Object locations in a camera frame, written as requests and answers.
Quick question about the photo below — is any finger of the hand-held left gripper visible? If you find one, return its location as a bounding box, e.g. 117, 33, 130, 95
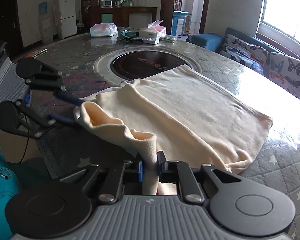
15, 99, 77, 138
26, 66, 85, 106

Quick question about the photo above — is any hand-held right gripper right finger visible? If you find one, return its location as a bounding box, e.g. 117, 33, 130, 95
156, 151, 243, 204

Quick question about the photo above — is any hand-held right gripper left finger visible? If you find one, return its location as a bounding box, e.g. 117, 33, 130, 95
57, 154, 144, 204

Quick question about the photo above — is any cream yellow towel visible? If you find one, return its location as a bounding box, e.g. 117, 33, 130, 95
73, 64, 274, 196

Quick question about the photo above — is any thin book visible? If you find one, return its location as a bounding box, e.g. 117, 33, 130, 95
25, 47, 47, 58

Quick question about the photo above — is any white water dispenser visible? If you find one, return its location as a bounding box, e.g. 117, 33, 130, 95
39, 2, 53, 44

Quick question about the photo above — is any dark wooden door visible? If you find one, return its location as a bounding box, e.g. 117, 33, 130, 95
0, 0, 24, 58

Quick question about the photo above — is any white refrigerator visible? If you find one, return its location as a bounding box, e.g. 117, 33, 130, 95
55, 0, 78, 39

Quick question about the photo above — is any white tissue pack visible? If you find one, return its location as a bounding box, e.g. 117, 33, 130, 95
90, 23, 118, 37

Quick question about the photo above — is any teal jacket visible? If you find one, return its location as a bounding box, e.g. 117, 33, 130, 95
0, 140, 53, 240

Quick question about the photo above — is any dark wooden display cabinet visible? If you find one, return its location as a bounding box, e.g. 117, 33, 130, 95
80, 0, 158, 28

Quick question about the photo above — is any round built-in induction cooktop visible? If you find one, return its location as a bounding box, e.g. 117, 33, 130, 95
93, 48, 203, 83

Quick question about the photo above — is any opened tissue pack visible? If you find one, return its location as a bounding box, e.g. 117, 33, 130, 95
139, 19, 166, 39

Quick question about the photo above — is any butterfly print pillow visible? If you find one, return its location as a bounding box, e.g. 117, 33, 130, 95
267, 52, 300, 100
220, 34, 269, 74

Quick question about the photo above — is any blue corner sofa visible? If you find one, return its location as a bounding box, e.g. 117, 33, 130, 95
186, 27, 300, 100

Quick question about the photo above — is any blue and white small cabinet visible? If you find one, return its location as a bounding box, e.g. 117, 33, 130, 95
172, 10, 189, 36

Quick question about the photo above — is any window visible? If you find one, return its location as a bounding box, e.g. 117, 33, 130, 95
256, 0, 300, 52

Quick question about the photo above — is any black cable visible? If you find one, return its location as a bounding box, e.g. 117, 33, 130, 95
20, 119, 32, 163

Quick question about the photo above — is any black strap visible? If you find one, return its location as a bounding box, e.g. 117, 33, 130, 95
120, 31, 143, 43

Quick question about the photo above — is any dark wooden door frame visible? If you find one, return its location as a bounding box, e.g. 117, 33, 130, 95
161, 0, 212, 34

